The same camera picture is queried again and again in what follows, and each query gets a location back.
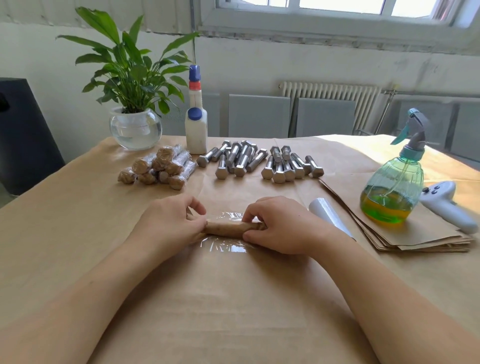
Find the person's left forearm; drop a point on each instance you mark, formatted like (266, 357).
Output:
(60, 307)

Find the white glue bottle blue cap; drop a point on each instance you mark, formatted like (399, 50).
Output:
(196, 131)

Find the clear cling film sheet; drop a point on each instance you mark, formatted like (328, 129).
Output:
(225, 245)

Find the white vertical blind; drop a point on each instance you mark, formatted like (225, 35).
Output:
(75, 6)

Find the green leafy plant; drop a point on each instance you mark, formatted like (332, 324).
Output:
(127, 64)

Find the person's left hand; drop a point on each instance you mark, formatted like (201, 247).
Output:
(169, 229)

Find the person's right forearm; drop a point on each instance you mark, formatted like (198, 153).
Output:
(405, 307)

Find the round glass vase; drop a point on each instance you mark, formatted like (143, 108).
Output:
(136, 130)

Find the green spray bottle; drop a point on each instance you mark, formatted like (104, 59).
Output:
(390, 191)

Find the steel hex bolt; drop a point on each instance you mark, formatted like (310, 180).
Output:
(144, 163)

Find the stack of brown paper sheets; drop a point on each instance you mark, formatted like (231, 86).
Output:
(427, 229)

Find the person's right hand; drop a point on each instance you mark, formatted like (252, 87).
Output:
(289, 229)

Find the white handheld controller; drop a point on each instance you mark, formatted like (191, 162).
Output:
(446, 204)

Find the white cling film roll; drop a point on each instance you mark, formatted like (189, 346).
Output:
(330, 216)

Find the white framed window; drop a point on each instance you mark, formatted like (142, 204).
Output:
(337, 19)

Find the grey chair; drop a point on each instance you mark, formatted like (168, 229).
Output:
(325, 118)
(439, 124)
(259, 116)
(211, 112)
(466, 131)

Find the large brown paper table cover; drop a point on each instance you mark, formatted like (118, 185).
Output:
(60, 217)

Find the white radiator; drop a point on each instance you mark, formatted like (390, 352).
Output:
(330, 95)

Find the black trash bin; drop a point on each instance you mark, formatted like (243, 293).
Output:
(30, 135)

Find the pile of steel bolts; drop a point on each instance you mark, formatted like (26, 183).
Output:
(255, 161)

